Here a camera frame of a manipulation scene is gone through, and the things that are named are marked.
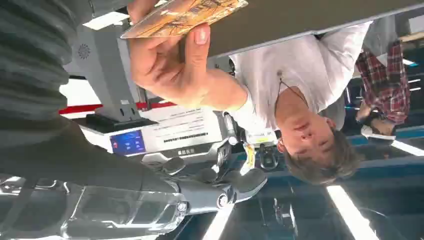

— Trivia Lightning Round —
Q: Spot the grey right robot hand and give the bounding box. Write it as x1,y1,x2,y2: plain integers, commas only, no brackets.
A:
0,111,269,240

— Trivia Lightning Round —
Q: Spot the person's hand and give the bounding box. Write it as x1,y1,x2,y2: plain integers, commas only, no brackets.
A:
127,0,215,108

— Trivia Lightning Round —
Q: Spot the white machine with blue screen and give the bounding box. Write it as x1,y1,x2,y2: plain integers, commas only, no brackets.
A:
58,11,233,164

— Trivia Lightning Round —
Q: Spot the white barcode label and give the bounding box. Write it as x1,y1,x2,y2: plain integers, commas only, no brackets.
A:
139,105,223,154

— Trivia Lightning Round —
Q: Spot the ribbed grey right arm sleeve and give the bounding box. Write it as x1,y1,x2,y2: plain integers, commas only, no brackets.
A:
0,0,95,133

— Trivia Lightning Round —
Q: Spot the person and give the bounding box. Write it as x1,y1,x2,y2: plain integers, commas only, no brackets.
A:
354,14,412,137
227,21,374,186

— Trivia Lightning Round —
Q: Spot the long ceiling light strip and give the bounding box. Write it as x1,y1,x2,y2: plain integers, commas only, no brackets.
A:
390,139,424,157
201,203,235,240
325,184,381,240

